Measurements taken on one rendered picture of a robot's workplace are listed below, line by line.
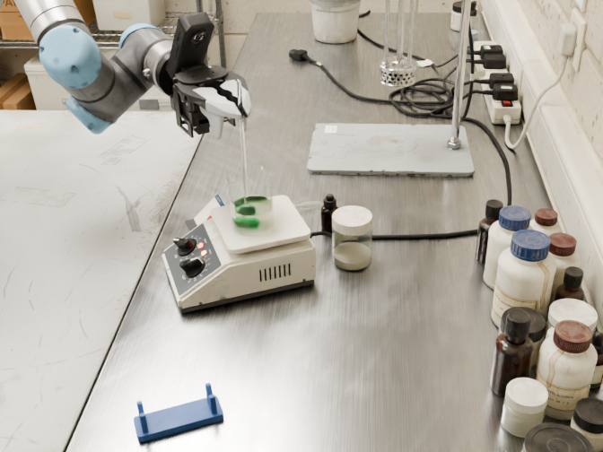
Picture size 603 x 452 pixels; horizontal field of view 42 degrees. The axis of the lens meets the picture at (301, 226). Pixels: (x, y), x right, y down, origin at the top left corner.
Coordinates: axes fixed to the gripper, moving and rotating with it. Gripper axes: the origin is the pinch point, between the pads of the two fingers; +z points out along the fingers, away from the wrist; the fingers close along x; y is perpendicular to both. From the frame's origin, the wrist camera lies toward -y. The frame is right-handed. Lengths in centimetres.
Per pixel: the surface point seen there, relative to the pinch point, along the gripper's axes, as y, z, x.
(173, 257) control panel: 22.9, -4.3, 10.0
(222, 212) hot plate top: 17.6, -3.7, 1.9
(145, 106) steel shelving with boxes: 92, -202, -58
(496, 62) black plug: 21, -32, -79
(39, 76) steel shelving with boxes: 81, -232, -24
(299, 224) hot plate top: 17.4, 5.3, -5.6
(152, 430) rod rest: 24.7, 22.8, 24.9
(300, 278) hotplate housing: 24.1, 8.4, -3.7
